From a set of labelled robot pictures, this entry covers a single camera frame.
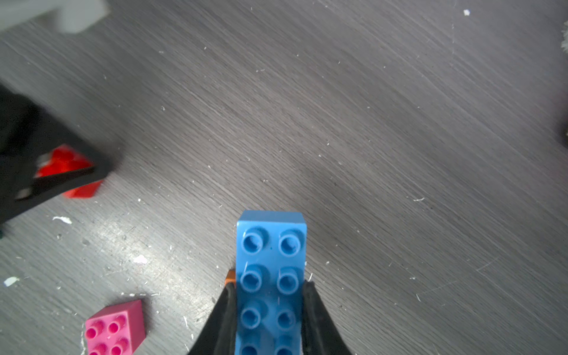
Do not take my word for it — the pink lego brick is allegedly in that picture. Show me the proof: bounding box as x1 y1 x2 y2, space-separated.
85 300 146 355

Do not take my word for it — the orange lego brick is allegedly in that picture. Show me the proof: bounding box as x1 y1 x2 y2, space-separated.
225 269 236 285

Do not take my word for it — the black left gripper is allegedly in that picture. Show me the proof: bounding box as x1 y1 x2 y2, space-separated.
1 85 112 222

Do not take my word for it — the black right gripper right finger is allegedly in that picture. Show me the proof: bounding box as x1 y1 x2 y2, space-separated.
301 281 352 355

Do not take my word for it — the blue long lego brick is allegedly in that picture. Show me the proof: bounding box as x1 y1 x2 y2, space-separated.
235 211 307 354

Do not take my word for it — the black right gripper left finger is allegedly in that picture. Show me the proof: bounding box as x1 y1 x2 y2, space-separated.
188 283 238 355

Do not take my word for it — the red lego brick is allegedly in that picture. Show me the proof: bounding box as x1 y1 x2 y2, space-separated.
35 146 103 199

